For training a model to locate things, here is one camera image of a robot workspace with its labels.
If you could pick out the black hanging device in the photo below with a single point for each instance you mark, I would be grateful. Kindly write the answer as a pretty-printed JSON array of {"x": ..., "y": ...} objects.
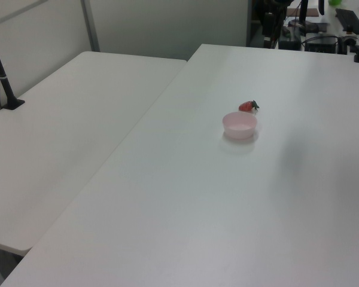
[{"x": 268, "y": 27}]

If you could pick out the brown board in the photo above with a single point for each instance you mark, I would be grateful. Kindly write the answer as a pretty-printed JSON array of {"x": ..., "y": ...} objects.
[{"x": 312, "y": 12}]

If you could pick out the white side table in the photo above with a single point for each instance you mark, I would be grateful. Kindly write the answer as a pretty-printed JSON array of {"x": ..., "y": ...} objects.
[{"x": 63, "y": 134}]

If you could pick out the pink plastic bowl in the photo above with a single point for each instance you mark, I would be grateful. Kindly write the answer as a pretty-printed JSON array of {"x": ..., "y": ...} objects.
[{"x": 239, "y": 131}]

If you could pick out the black monitor stand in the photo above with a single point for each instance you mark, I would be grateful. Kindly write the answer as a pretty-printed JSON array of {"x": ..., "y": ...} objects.
[{"x": 302, "y": 12}]

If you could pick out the red strawberry with green leaves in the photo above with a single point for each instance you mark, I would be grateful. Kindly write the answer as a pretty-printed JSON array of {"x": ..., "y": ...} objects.
[{"x": 245, "y": 106}]

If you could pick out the black camera pole with clamp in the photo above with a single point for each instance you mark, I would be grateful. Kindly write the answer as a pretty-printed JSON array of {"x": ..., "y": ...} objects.
[{"x": 6, "y": 86}]

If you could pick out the black box device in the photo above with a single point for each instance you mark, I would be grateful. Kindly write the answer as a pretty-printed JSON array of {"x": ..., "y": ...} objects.
[{"x": 320, "y": 45}]

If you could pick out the green round object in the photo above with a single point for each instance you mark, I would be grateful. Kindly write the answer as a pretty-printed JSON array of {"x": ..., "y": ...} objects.
[{"x": 335, "y": 1}]

